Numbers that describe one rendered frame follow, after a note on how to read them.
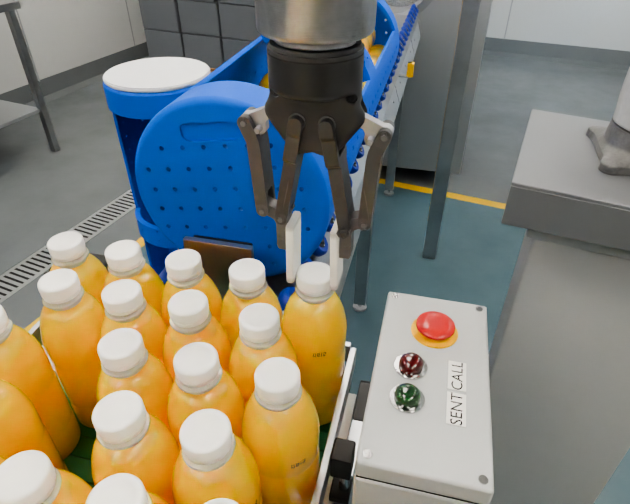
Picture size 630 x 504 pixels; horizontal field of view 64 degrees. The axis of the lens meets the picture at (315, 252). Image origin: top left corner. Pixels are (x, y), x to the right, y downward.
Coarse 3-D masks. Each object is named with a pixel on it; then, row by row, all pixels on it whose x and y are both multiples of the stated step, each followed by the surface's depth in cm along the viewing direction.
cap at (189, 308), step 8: (176, 296) 50; (184, 296) 50; (192, 296) 50; (200, 296) 50; (168, 304) 49; (176, 304) 49; (184, 304) 49; (192, 304) 49; (200, 304) 49; (176, 312) 48; (184, 312) 48; (192, 312) 48; (200, 312) 49; (208, 312) 50; (176, 320) 49; (184, 320) 48; (192, 320) 49; (200, 320) 49
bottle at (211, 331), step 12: (204, 324) 50; (216, 324) 52; (168, 336) 51; (180, 336) 50; (192, 336) 50; (204, 336) 50; (216, 336) 51; (168, 348) 51; (180, 348) 50; (216, 348) 51; (228, 348) 53; (168, 360) 51; (228, 360) 53; (228, 372) 54
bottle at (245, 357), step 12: (240, 336) 49; (276, 336) 49; (240, 348) 49; (252, 348) 48; (264, 348) 48; (276, 348) 49; (288, 348) 50; (240, 360) 49; (252, 360) 48; (264, 360) 48; (240, 372) 49; (252, 372) 48; (240, 384) 49; (252, 384) 49
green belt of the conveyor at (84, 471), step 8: (64, 392) 67; (72, 408) 65; (80, 424) 63; (328, 424) 63; (88, 432) 62; (320, 432) 62; (328, 432) 62; (80, 440) 61; (88, 440) 61; (320, 440) 61; (80, 448) 60; (88, 448) 60; (320, 448) 60; (72, 456) 59; (80, 456) 59; (88, 456) 59; (320, 456) 59; (72, 464) 58; (80, 464) 58; (88, 464) 58; (320, 464) 58; (72, 472) 58; (80, 472) 58; (88, 472) 58; (88, 480) 57
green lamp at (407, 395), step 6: (402, 384) 42; (408, 384) 42; (396, 390) 41; (402, 390) 41; (408, 390) 41; (414, 390) 41; (396, 396) 41; (402, 396) 41; (408, 396) 41; (414, 396) 41; (420, 396) 41; (396, 402) 41; (402, 402) 41; (408, 402) 40; (414, 402) 40
